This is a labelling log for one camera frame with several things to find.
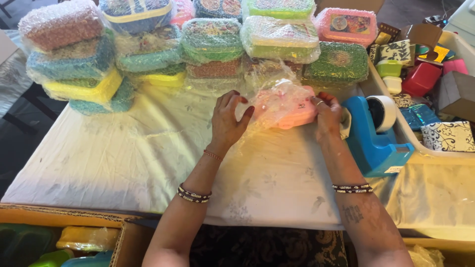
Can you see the person's right hand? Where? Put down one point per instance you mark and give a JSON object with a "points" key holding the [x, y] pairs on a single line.
{"points": [[330, 118]]}

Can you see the person's left hand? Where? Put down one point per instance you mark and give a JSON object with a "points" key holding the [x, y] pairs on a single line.
{"points": [[224, 126]]}

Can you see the person's right fingers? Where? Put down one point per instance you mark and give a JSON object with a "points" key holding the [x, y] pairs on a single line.
{"points": [[324, 100]]}

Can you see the pink plastic lunch box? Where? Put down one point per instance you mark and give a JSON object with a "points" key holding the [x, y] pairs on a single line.
{"points": [[297, 115]]}

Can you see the clear bubble wrap sheet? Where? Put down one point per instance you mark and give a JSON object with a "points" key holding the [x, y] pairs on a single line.
{"points": [[272, 98]]}

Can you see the white tape roll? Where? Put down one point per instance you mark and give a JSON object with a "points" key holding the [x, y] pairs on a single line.
{"points": [[386, 111]]}

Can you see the blue tape dispenser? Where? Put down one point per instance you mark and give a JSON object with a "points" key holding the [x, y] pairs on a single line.
{"points": [[373, 148]]}

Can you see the dark beaded bangles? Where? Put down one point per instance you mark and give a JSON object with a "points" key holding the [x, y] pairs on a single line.
{"points": [[193, 195], [352, 188]]}

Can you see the brown cardboard box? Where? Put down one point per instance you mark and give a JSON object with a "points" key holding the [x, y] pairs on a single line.
{"points": [[350, 5]]}

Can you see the white crate of gift boxes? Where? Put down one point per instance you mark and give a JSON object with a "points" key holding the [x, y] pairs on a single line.
{"points": [[426, 81]]}

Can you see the pile of bubble-wrapped lunch boxes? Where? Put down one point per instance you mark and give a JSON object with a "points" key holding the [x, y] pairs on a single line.
{"points": [[211, 40]]}

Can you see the dark patterned dress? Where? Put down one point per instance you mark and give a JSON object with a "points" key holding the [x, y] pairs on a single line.
{"points": [[267, 248]]}

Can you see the yellow carton with plastic bag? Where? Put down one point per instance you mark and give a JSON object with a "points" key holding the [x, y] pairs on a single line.
{"points": [[441, 254]]}

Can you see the white floral table cloth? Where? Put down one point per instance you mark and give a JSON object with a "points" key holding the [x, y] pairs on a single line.
{"points": [[122, 159]]}

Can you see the dark wooden chair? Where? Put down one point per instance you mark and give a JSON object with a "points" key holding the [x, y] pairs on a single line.
{"points": [[26, 104]]}

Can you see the cardboard carton of lunch boxes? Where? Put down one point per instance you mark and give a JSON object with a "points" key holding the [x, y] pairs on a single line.
{"points": [[55, 241]]}

